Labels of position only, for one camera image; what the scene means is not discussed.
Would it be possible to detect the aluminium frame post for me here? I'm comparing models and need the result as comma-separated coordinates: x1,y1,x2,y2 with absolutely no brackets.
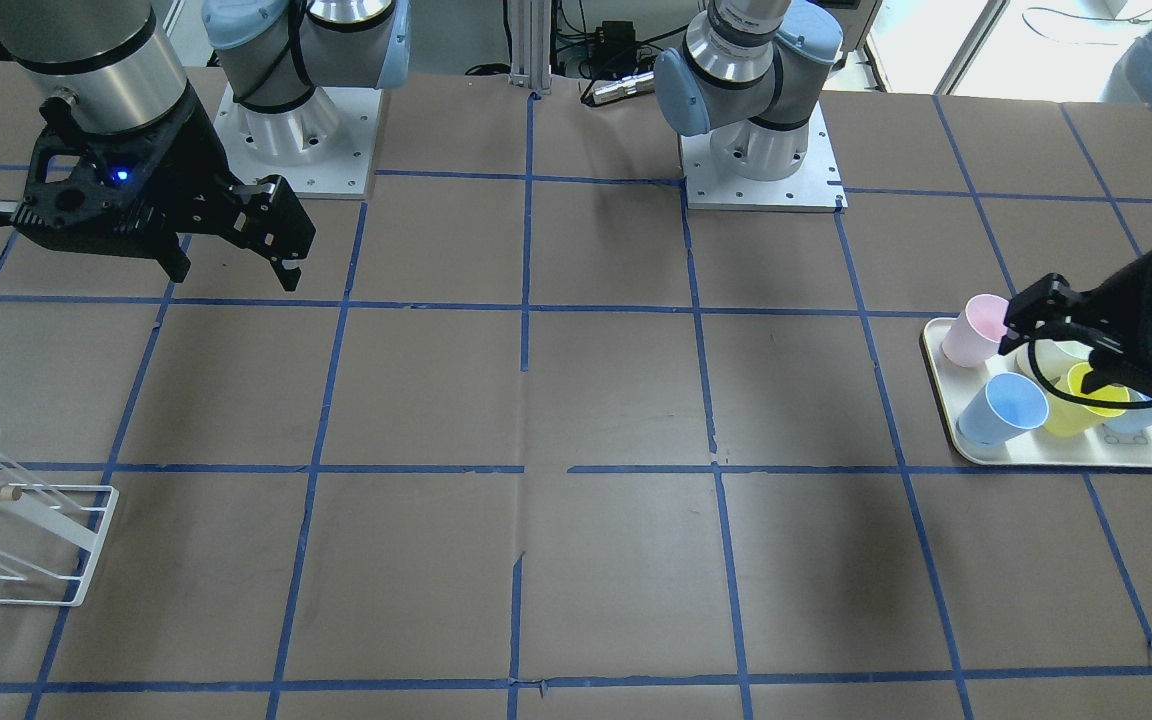
506,0,554,97

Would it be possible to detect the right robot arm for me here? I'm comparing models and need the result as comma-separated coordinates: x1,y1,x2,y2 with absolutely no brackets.
0,1,410,291

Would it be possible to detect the pale green plastic cup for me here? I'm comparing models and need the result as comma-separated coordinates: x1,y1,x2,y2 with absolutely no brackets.
1007,340,1092,386

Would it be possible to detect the cream plastic tray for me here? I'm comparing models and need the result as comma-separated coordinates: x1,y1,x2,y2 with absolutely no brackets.
920,314,1152,469

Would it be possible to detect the yellow plastic cup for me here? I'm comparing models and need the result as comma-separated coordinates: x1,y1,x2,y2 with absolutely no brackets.
1043,363,1132,438

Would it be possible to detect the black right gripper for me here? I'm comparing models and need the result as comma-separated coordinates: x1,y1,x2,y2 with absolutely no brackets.
13,94,316,293

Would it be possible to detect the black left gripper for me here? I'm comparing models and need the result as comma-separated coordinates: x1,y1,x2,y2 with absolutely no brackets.
1001,250,1152,365

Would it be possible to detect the blue plastic cup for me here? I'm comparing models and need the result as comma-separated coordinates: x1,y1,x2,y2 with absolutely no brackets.
1102,407,1152,437
954,372,1049,446

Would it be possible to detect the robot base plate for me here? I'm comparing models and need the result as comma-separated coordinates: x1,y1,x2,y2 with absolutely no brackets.
212,86,387,200
679,104,849,213

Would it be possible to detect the white wire cup rack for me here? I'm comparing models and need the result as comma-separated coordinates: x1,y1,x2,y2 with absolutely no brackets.
0,429,120,607

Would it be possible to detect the pink plastic cup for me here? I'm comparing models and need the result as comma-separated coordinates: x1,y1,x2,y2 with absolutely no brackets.
941,293,1009,367

